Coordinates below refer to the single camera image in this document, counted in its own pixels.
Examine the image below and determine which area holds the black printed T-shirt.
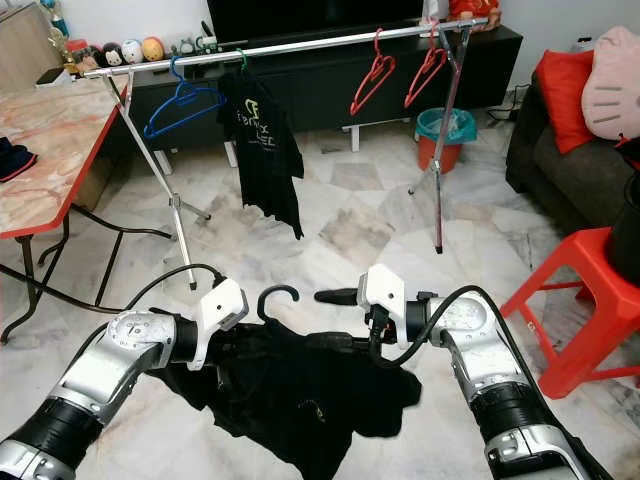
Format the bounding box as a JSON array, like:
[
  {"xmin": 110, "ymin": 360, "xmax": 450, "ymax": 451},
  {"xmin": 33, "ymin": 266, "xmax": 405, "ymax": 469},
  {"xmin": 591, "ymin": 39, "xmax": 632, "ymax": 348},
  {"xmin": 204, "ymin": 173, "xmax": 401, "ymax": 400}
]
[{"xmin": 217, "ymin": 70, "xmax": 307, "ymax": 242}]

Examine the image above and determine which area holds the light wooden cabinet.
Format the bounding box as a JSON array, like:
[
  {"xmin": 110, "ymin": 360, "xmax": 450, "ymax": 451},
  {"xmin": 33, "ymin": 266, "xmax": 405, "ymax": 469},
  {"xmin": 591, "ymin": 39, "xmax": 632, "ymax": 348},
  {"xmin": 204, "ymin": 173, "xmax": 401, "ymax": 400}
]
[{"xmin": 0, "ymin": 3, "xmax": 67, "ymax": 92}]

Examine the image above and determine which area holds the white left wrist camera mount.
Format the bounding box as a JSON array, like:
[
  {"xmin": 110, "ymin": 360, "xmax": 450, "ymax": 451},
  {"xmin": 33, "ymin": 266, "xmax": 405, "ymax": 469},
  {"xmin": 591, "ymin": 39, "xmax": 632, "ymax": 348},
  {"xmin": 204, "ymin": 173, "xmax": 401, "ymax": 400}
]
[{"xmin": 185, "ymin": 278, "xmax": 250, "ymax": 372}]

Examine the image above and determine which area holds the yellow round plush toy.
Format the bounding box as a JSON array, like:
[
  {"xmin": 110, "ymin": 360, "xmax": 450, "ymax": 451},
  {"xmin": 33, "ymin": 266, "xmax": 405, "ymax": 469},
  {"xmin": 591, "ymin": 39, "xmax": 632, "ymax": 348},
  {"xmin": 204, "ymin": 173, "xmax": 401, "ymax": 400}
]
[{"xmin": 141, "ymin": 36, "xmax": 166, "ymax": 62}]

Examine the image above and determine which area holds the dark brown sofa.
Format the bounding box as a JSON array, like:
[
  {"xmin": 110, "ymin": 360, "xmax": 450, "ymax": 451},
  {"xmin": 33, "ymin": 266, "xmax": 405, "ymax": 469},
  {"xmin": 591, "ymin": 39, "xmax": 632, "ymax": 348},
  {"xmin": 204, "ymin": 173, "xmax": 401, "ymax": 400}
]
[{"xmin": 505, "ymin": 75, "xmax": 640, "ymax": 237}]

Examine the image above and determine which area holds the white round plush toy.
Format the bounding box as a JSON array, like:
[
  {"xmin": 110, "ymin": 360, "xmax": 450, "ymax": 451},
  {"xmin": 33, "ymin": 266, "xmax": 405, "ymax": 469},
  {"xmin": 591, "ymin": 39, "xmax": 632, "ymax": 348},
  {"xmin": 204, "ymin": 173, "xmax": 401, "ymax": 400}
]
[{"xmin": 120, "ymin": 39, "xmax": 144, "ymax": 65}]

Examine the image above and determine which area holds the clear jar red lid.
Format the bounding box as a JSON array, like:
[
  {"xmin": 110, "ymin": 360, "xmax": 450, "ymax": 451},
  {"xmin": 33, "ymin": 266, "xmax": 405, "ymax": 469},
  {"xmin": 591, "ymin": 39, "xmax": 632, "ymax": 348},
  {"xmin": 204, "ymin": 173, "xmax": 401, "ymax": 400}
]
[{"xmin": 67, "ymin": 38, "xmax": 92, "ymax": 75}]

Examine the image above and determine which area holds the pink cat face cushion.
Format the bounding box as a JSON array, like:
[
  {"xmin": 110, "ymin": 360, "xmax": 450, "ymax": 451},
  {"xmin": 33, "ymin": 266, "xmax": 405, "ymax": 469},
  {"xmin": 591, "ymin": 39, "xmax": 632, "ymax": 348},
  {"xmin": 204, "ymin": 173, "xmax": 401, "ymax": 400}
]
[{"xmin": 582, "ymin": 25, "xmax": 640, "ymax": 142}]

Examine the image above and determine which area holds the navy garment with red stripes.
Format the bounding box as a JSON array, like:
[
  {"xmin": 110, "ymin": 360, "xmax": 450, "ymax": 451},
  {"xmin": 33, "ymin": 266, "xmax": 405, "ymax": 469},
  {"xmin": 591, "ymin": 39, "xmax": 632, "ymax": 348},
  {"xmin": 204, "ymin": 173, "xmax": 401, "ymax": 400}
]
[{"xmin": 0, "ymin": 137, "xmax": 39, "ymax": 184}]

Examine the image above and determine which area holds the red plastic stool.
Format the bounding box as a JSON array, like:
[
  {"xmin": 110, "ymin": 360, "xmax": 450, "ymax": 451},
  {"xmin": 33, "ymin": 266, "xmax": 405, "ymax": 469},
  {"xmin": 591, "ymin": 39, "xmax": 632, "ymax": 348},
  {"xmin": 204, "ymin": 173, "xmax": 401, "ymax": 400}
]
[{"xmin": 500, "ymin": 227, "xmax": 640, "ymax": 400}]

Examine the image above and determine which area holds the black flat television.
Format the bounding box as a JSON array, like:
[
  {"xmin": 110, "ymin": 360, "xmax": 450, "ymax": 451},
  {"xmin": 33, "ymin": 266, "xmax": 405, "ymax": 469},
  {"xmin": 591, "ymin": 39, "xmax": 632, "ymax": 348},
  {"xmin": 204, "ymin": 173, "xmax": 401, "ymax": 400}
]
[{"xmin": 205, "ymin": 0, "xmax": 427, "ymax": 43}]

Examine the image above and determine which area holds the black round plush toy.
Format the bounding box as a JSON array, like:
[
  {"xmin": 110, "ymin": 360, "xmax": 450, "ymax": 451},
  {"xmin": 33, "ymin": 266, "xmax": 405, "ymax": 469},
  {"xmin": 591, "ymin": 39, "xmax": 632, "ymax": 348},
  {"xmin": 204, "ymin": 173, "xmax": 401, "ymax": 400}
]
[{"xmin": 99, "ymin": 43, "xmax": 123, "ymax": 69}]

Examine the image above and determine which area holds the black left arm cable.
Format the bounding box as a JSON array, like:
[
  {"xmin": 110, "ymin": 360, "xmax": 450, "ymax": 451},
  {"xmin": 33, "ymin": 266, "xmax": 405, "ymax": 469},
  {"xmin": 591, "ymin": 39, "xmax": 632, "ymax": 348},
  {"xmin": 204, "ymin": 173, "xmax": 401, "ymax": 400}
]
[{"xmin": 120, "ymin": 262, "xmax": 227, "ymax": 342}]

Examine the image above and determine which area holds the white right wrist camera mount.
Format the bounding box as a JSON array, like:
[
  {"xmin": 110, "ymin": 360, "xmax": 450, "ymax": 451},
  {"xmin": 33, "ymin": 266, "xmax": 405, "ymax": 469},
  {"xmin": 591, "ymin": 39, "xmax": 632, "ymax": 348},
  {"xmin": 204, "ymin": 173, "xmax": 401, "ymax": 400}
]
[{"xmin": 360, "ymin": 264, "xmax": 409, "ymax": 342}]

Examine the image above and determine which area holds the black bucket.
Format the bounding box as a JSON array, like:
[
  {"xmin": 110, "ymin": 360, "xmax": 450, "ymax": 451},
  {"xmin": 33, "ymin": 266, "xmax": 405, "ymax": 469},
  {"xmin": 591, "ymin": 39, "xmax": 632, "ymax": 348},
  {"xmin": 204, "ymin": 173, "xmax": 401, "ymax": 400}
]
[{"xmin": 608, "ymin": 175, "xmax": 640, "ymax": 287}]

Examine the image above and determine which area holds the steel clothes rack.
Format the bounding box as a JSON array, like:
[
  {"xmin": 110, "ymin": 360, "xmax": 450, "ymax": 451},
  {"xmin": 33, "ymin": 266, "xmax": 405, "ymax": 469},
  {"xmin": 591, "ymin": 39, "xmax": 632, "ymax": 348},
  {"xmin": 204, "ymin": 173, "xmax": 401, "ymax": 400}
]
[{"xmin": 82, "ymin": 16, "xmax": 503, "ymax": 293}]

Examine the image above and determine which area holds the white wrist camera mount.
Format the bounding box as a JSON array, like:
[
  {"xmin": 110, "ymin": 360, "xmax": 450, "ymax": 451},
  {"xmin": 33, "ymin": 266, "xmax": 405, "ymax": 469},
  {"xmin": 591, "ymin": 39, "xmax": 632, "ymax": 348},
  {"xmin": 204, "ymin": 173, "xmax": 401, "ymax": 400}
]
[
  {"xmin": 360, "ymin": 264, "xmax": 409, "ymax": 342},
  {"xmin": 185, "ymin": 278, "xmax": 250, "ymax": 372}
]

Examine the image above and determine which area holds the red plastic bin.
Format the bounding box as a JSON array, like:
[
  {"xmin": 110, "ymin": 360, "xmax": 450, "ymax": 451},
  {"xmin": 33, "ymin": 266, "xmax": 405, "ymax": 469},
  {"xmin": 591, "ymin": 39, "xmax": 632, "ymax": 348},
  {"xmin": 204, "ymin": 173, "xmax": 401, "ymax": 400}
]
[{"xmin": 418, "ymin": 135, "xmax": 462, "ymax": 175}]

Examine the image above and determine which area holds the red sofa cushion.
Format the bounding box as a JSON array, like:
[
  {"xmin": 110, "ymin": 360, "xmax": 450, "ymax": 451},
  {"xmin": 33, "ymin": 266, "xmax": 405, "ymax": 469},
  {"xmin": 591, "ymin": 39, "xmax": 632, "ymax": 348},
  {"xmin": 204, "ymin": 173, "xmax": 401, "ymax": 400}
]
[{"xmin": 535, "ymin": 48, "xmax": 602, "ymax": 155}]

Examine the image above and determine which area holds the red laughing Buddha statue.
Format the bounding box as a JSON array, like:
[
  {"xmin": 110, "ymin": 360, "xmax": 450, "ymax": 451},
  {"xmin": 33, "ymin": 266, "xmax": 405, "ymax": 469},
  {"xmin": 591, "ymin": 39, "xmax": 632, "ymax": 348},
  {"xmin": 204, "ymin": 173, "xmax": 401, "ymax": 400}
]
[{"xmin": 448, "ymin": 0, "xmax": 502, "ymax": 24}]

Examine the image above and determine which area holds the black TV cabinet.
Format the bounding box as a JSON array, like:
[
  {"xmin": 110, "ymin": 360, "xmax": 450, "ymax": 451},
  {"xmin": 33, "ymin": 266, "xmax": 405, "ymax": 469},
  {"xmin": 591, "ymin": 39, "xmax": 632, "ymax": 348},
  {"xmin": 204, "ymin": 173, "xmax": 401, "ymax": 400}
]
[{"xmin": 120, "ymin": 22, "xmax": 525, "ymax": 157}]

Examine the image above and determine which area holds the blue wire hanger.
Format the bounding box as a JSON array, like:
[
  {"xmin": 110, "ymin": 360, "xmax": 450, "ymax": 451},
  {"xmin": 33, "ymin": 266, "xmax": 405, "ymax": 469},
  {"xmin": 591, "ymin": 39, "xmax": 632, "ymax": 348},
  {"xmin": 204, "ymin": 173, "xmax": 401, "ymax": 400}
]
[{"xmin": 143, "ymin": 55, "xmax": 227, "ymax": 142}]

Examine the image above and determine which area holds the red plastic hanger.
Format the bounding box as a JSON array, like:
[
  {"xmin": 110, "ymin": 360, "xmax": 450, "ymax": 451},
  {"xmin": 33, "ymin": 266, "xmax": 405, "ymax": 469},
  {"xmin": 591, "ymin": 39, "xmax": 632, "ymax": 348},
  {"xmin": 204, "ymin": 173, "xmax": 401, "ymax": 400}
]
[
  {"xmin": 350, "ymin": 28, "xmax": 397, "ymax": 118},
  {"xmin": 403, "ymin": 24, "xmax": 450, "ymax": 110}
]

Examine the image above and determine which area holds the black plastic hanger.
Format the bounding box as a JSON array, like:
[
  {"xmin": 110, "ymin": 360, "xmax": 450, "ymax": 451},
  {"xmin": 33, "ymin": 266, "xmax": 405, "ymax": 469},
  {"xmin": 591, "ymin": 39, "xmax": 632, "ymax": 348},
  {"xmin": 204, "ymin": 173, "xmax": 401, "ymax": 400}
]
[{"xmin": 256, "ymin": 284, "xmax": 302, "ymax": 324}]

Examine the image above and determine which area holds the plain black garment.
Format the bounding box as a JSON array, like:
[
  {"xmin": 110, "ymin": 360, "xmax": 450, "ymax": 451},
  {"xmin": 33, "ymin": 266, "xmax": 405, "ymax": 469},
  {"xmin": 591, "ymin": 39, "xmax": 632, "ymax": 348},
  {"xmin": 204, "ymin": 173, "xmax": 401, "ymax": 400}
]
[{"xmin": 150, "ymin": 318, "xmax": 424, "ymax": 480}]

